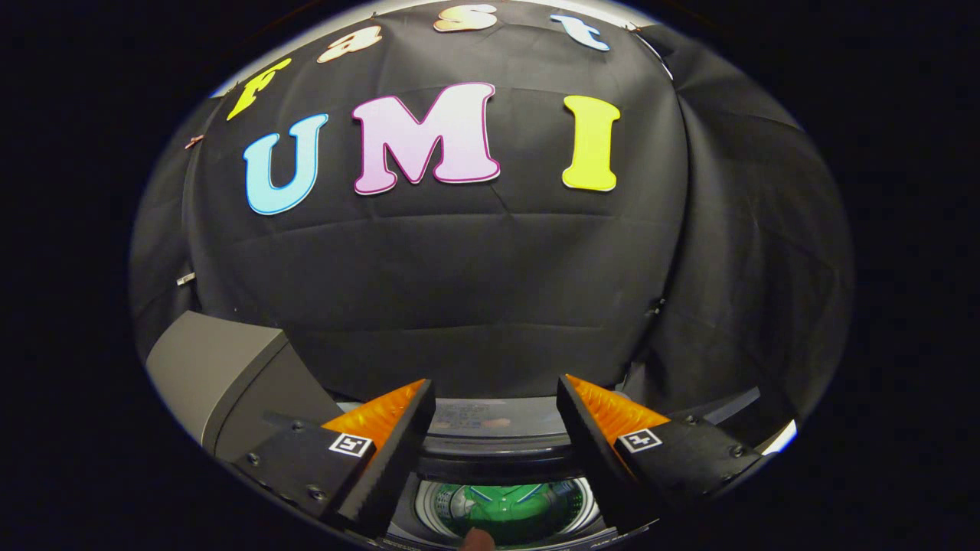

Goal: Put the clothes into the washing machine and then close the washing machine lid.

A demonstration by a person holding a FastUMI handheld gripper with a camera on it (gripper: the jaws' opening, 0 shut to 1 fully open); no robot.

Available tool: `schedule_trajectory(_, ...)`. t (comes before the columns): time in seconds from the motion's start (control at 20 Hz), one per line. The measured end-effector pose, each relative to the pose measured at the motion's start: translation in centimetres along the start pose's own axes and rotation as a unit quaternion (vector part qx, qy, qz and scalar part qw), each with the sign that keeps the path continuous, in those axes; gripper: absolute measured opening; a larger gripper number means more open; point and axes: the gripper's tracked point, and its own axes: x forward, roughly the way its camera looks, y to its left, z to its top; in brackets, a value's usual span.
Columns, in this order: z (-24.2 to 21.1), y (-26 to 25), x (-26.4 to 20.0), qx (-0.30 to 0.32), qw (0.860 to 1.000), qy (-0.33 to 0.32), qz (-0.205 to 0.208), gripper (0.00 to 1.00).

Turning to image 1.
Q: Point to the grey cabinet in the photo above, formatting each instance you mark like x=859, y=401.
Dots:
x=222, y=367

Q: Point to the silver clip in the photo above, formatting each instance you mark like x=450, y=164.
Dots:
x=185, y=278

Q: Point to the dark transparent washing machine lid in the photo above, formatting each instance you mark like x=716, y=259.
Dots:
x=498, y=421

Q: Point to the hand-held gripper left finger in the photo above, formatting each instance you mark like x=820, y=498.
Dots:
x=398, y=459

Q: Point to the white board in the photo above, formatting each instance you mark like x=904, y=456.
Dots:
x=779, y=438

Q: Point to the copper clip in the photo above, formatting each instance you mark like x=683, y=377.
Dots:
x=194, y=141

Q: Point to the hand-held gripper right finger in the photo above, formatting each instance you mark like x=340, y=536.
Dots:
x=597, y=451

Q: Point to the green polo shirt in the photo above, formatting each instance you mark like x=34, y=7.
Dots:
x=513, y=509

